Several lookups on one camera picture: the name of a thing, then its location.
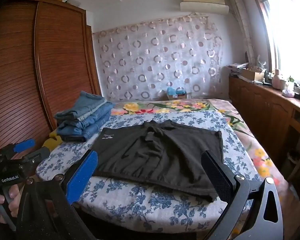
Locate long wooden cabinet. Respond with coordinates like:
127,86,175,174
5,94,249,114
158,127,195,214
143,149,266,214
229,75,300,205

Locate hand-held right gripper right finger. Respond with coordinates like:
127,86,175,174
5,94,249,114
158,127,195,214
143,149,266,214
201,150,284,240

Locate pink bottle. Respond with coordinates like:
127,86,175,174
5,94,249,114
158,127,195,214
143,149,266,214
272,69,282,90

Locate blue floral blanket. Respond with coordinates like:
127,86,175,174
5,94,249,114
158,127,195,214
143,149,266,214
36,110,262,233

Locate black pants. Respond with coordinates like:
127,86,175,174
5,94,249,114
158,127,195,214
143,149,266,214
91,120,224,204

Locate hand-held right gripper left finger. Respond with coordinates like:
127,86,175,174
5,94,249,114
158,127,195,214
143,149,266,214
16,149,99,240

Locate blue cloth in box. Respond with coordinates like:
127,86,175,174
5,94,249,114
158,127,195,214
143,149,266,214
166,87,187,95

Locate beige air conditioner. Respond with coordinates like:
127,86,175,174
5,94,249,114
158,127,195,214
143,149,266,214
179,0,229,15

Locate small cardboard box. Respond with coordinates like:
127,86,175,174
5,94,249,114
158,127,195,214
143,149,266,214
166,91,187,100

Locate colourful floral bedsheet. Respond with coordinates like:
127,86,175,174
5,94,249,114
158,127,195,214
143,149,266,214
110,99,290,205

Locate circle-patterned sheer curtain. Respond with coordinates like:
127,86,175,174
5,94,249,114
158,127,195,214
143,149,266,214
97,15,225,102

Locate window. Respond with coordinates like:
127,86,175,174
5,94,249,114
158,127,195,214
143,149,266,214
250,0,300,85

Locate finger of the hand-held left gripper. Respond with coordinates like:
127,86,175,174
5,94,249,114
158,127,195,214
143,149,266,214
22,147,51,166
5,139,36,155

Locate open cardboard box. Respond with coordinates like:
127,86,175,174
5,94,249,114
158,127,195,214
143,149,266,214
241,67,265,82

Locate brown wooden wardrobe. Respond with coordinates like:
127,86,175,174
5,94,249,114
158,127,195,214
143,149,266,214
0,0,102,157

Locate light blue folded jeans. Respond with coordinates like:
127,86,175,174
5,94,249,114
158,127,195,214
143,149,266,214
54,91,115,122

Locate white window drape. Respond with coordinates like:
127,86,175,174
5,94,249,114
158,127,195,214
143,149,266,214
228,0,256,65

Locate stack of papers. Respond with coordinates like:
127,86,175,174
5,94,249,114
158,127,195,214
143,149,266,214
226,62,250,77

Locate yellow cloth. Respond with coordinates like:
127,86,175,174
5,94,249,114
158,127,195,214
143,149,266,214
42,130,63,153

